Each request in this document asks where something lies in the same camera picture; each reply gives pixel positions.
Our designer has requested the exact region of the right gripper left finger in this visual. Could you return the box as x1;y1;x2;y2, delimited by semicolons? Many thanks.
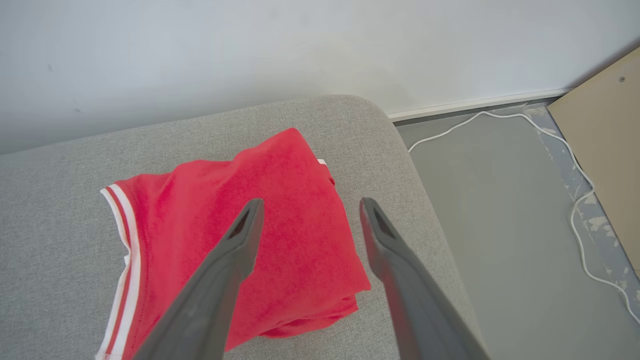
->
132;198;265;360

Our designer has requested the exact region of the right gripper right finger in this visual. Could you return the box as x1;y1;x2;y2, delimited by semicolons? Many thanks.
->
360;197;491;360

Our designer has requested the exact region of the red Bulls basketball jersey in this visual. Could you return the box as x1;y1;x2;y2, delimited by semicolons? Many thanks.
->
95;127;372;360

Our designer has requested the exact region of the white baseboard strip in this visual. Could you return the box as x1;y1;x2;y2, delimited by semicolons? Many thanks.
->
387;88;572;122

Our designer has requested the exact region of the light brown wooden board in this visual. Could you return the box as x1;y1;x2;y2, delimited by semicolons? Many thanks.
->
546;46;640;274

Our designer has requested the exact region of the white floor cable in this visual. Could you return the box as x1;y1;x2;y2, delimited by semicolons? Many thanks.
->
407;110;640;326

